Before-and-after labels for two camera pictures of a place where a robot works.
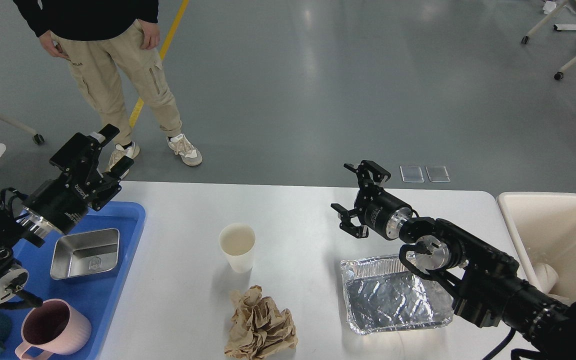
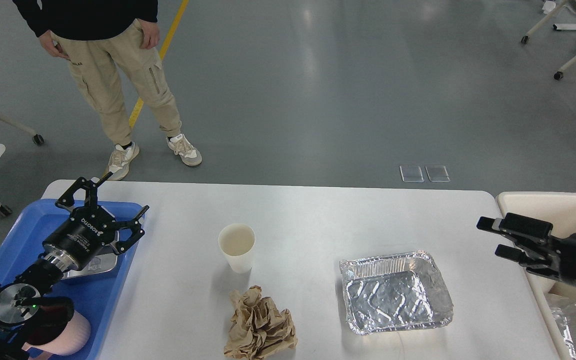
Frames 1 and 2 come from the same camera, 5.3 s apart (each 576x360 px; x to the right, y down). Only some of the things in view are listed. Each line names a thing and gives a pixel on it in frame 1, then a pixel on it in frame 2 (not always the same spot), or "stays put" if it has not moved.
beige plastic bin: x=568 y=231 stays put
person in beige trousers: x=108 y=43 stays put
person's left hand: x=151 y=37 stays put
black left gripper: x=63 y=202 → x=90 y=227
